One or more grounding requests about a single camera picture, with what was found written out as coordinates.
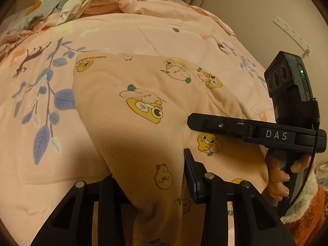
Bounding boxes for pink cartoon print garment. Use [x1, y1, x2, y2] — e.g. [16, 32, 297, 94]
[73, 53, 268, 245]

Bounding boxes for right hand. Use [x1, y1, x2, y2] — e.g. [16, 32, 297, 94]
[265, 152, 311, 201]

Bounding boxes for grey patterned garment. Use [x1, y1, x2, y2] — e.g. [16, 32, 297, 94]
[17, 0, 68, 32]

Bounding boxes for white fluffy blanket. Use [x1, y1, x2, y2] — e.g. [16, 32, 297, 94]
[281, 163, 327, 224]

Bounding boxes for orange fluffy blanket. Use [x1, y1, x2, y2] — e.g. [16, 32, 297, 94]
[284, 185, 327, 245]

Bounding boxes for white wall power strip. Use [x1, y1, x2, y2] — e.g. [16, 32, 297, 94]
[273, 16, 312, 57]

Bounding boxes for pink fleece clothes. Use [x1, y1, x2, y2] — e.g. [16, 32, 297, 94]
[82, 0, 137, 16]

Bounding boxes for black camera box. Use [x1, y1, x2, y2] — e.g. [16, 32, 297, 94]
[264, 51, 314, 129]

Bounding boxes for black cable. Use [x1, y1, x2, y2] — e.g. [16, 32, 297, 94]
[287, 97, 321, 207]

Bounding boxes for pink printed bed sheet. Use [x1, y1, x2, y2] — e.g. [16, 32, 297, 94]
[1, 0, 274, 245]

